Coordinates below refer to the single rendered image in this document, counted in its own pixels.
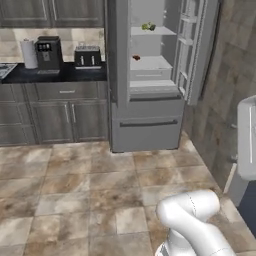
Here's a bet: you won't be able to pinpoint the grey fridge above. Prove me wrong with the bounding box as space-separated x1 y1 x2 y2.
106 0 223 154

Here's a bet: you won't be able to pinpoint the white fridge crisper drawer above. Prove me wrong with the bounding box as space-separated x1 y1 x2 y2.
129 67 173 82

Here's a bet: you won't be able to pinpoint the white fridge rack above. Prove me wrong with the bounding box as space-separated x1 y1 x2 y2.
129 55 174 71
130 25 178 37

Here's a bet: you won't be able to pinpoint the grey fridge door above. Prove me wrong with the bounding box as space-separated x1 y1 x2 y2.
115 0 132 108
177 0 223 107

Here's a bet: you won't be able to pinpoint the green vegetable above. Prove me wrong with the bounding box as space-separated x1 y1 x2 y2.
140 21 157 32

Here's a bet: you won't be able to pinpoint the grey freezer drawer front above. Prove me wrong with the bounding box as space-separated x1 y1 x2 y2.
110 115 185 154
110 95 186 119

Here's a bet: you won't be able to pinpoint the grey lower cupboards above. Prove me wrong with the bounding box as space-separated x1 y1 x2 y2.
0 80 110 147

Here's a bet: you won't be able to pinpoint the grey cupboards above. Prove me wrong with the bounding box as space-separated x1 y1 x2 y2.
0 0 107 29
0 80 110 147

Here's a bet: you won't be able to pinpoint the black coffee machine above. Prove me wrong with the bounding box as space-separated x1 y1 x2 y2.
34 35 65 75

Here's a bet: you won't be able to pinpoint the pale grey appliance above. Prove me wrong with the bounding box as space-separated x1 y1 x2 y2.
229 95 256 182

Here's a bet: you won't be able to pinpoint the white paper towel roll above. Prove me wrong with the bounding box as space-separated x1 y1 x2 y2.
20 38 39 70

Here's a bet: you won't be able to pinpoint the grey upper cupboards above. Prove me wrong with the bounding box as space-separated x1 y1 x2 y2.
0 0 107 29

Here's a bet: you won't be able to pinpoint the dark blue cabinet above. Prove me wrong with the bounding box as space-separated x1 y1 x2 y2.
224 162 256 238

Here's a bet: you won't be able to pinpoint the dark freezer drawer handle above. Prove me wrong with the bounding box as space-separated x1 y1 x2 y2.
129 95 183 103
119 119 180 128

